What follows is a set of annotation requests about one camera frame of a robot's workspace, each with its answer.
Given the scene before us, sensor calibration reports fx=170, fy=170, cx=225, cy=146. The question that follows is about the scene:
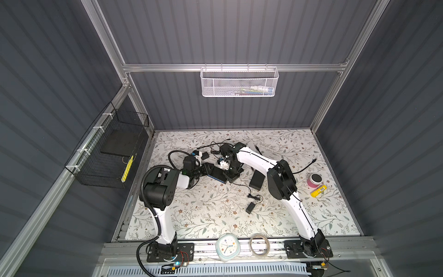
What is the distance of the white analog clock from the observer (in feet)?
2.35

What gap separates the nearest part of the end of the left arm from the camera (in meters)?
0.82

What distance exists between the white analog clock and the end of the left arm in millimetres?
314
